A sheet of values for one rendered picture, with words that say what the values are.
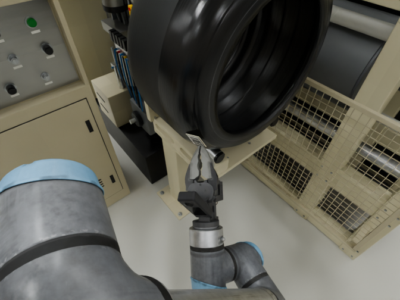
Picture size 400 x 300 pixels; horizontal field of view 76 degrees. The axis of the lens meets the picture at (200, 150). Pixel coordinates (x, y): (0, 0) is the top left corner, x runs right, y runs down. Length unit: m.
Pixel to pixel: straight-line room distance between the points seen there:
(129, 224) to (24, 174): 1.46
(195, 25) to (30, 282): 0.46
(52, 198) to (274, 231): 1.56
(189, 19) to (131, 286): 0.45
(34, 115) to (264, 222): 1.39
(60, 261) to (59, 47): 1.03
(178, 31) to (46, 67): 0.78
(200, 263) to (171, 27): 0.54
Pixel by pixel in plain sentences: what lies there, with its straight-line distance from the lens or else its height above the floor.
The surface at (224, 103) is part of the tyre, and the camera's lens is 1.04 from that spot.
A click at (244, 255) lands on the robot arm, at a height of 0.83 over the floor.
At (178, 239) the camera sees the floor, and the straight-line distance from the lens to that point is 1.68.
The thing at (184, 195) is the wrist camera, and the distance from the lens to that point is 0.61.
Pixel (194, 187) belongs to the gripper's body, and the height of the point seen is 0.99.
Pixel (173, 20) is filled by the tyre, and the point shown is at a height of 1.34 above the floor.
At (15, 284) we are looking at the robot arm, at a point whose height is 1.33.
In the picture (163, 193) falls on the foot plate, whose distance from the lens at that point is 1.83.
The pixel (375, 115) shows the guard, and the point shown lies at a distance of 1.03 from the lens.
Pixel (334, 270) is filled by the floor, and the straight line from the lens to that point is 1.79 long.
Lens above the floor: 1.55
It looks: 48 degrees down
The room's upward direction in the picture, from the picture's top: straight up
